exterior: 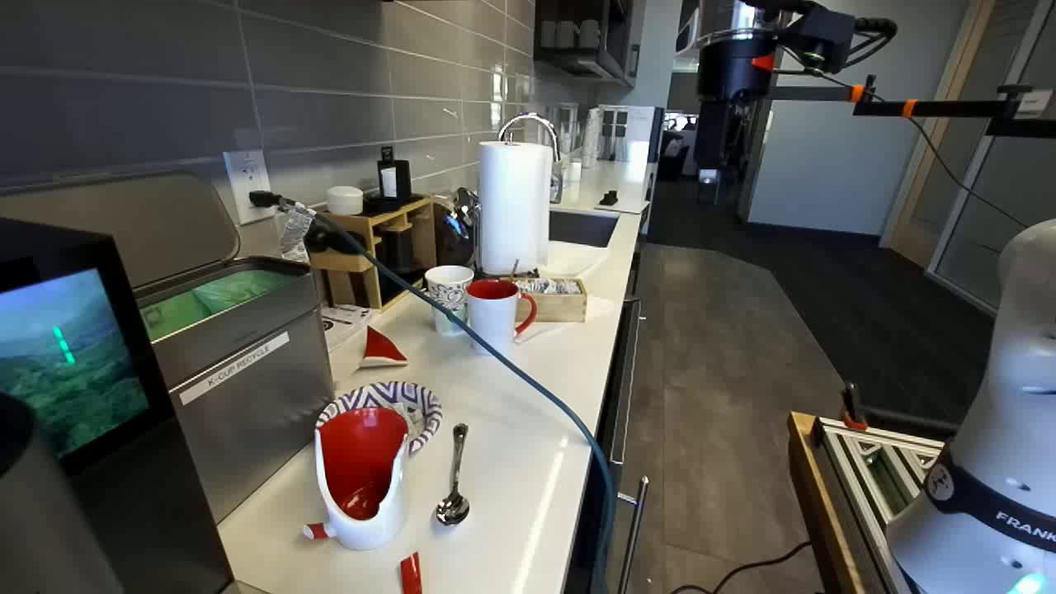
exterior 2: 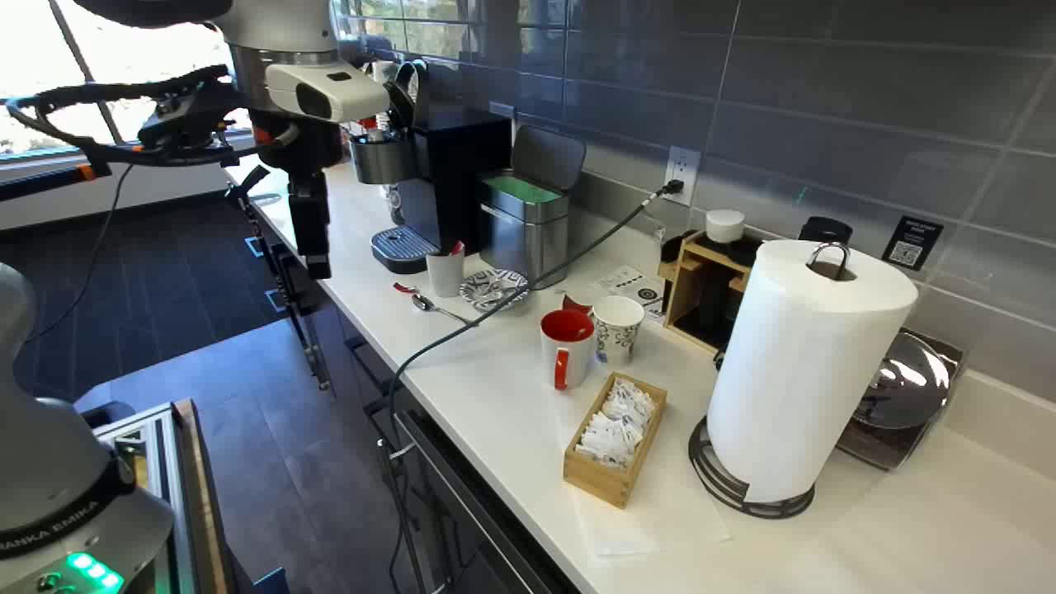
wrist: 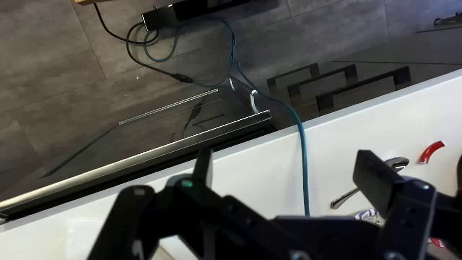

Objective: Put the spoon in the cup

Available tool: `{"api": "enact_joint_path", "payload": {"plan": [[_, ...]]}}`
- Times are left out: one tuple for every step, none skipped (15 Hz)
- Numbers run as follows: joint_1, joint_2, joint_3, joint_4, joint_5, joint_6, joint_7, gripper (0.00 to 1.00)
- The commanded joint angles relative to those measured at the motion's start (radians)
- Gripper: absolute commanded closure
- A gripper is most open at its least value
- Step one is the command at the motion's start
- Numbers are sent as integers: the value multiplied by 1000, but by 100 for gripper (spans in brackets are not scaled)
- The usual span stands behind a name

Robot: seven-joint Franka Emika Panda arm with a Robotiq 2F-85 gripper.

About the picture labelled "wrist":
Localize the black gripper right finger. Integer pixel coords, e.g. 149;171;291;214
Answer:
353;149;441;260

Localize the teal cable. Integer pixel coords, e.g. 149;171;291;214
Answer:
219;18;313;217

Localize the long red ceramic shard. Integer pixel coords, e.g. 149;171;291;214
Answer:
417;139;448;167

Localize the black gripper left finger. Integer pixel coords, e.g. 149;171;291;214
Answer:
87;148;216;260

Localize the silver metal spoon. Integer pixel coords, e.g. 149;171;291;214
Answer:
330;157;411;211

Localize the thin black cable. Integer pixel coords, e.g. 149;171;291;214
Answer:
92;2;196;84

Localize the blue patterned plate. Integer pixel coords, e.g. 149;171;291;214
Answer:
354;209;388;226

